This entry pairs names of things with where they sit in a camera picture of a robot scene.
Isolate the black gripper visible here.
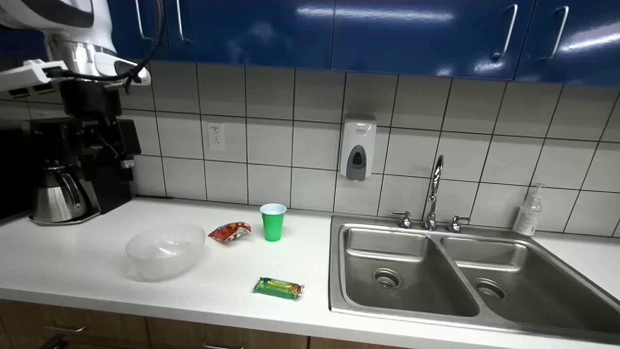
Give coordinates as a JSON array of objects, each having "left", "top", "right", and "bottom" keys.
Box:
[{"left": 58, "top": 79, "right": 126, "bottom": 122}]

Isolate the green candy bar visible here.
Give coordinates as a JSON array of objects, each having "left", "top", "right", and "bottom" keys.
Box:
[{"left": 252, "top": 275, "right": 306, "bottom": 302}]

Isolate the clear plastic bowl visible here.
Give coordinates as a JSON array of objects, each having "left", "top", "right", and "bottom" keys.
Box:
[{"left": 124, "top": 223, "right": 209, "bottom": 283}]

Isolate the blue upper cabinet door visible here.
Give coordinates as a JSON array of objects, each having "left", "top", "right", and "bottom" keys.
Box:
[
  {"left": 104, "top": 0, "right": 165, "bottom": 64},
  {"left": 159, "top": 0, "right": 339, "bottom": 70},
  {"left": 515, "top": 0, "right": 620, "bottom": 89},
  {"left": 331, "top": 0, "right": 535, "bottom": 83}
]

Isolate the black coffee maker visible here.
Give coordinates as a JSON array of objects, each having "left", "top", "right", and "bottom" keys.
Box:
[{"left": 23, "top": 114, "right": 143, "bottom": 227}]

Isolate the steel coffee carafe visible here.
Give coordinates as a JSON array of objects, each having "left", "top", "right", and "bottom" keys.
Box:
[{"left": 29, "top": 161, "right": 99, "bottom": 227}]

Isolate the black appliance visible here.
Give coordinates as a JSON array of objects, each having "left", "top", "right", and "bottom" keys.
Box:
[{"left": 0, "top": 124, "right": 35, "bottom": 225}]

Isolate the red snack packet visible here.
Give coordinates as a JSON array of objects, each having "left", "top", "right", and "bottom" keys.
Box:
[{"left": 207, "top": 221, "right": 254, "bottom": 246}]

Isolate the green plastic cup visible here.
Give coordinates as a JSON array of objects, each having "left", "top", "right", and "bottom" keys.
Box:
[{"left": 258, "top": 202, "right": 289, "bottom": 244}]

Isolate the wooden lower cabinet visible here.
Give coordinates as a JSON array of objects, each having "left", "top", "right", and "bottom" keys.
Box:
[{"left": 0, "top": 297, "right": 403, "bottom": 349}]

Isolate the chrome faucet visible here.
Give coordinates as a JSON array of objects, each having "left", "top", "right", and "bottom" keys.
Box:
[{"left": 422, "top": 153, "right": 445, "bottom": 231}]

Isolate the stainless double sink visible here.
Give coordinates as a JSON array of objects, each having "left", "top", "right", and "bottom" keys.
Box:
[{"left": 327, "top": 215, "right": 620, "bottom": 345}]

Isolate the clear soap pump bottle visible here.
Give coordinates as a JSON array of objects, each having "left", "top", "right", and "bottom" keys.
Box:
[{"left": 511, "top": 182, "right": 544, "bottom": 238}]

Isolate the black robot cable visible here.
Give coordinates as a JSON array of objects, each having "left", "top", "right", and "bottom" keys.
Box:
[{"left": 64, "top": 0, "right": 165, "bottom": 89}]

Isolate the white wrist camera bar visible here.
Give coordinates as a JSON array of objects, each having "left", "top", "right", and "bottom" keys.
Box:
[{"left": 0, "top": 58, "right": 70, "bottom": 93}]

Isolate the silver cabinet door handle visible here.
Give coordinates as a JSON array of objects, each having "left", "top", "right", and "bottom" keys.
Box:
[
  {"left": 132, "top": 0, "right": 147, "bottom": 43},
  {"left": 544, "top": 4, "right": 571, "bottom": 64},
  {"left": 490, "top": 2, "right": 521, "bottom": 64},
  {"left": 172, "top": 0, "right": 190, "bottom": 45}
]

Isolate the white wall outlet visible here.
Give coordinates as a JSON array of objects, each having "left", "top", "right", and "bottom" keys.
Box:
[{"left": 203, "top": 122, "right": 228, "bottom": 153}]

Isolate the white wall soap dispenser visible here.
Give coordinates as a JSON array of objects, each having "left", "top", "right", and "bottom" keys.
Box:
[{"left": 337, "top": 114, "right": 378, "bottom": 182}]

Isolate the chrome faucet handle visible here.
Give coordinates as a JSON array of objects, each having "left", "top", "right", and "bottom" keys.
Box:
[
  {"left": 445, "top": 213, "right": 473, "bottom": 235},
  {"left": 393, "top": 209, "right": 414, "bottom": 231}
]

